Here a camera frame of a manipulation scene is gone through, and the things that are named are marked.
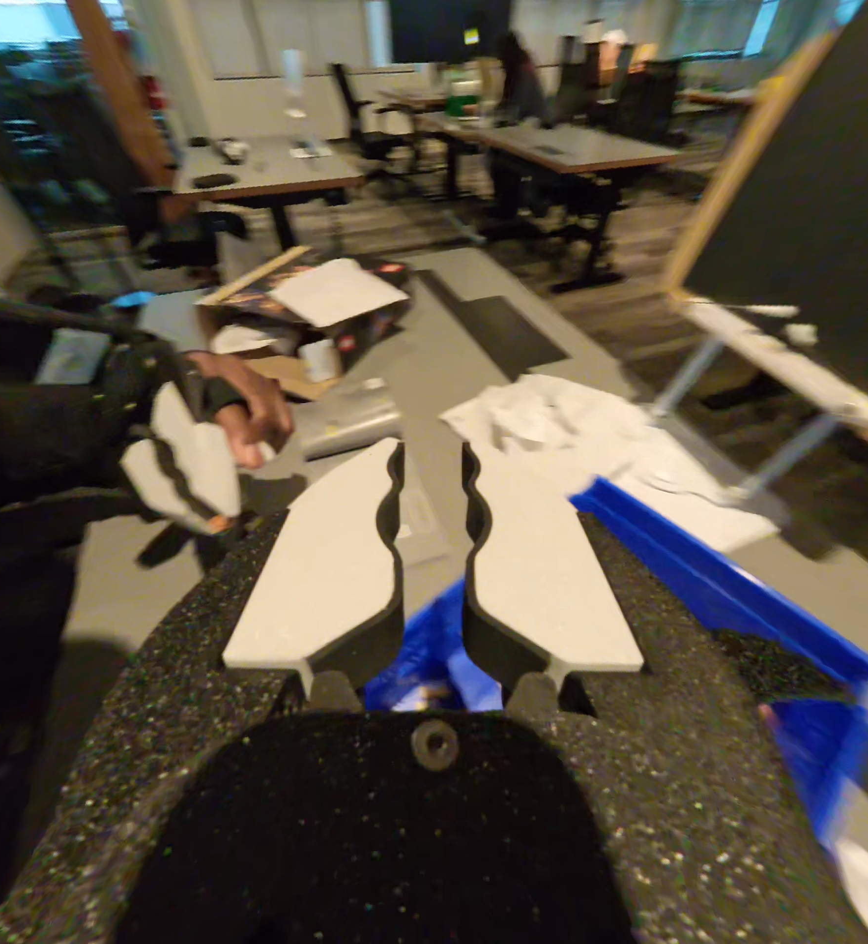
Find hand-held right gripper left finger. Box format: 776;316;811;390
222;435;407;699

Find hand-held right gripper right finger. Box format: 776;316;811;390
461;441;646;692

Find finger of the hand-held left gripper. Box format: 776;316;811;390
119;439;221;537
150;382;245;519

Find blue plastic storage bin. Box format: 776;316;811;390
364;475;868;849

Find grey desk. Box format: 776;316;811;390
58;247;868;944

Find person's left hand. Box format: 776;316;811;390
185;350;296;469

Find grey instruction booklet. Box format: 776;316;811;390
297;380;405;462

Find white paper cup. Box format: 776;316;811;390
297;339;343;384

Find white crumpled paper bags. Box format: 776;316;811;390
441;372;781;554

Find printed cardboard box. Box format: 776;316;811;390
198;247;413;403

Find black office chair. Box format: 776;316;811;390
331;62;420;178
120;184;247;270

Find wood-edged office table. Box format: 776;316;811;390
172;136;365;252
419;111;682;292

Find white standing device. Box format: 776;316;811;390
281;48;310;119

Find black panel with wooden rim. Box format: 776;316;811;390
651;0;868;502

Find black desk cable flap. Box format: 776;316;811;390
415;269;571;381

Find wooden post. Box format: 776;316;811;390
65;0;177;222

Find black wall screen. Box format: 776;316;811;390
390;0;512;63

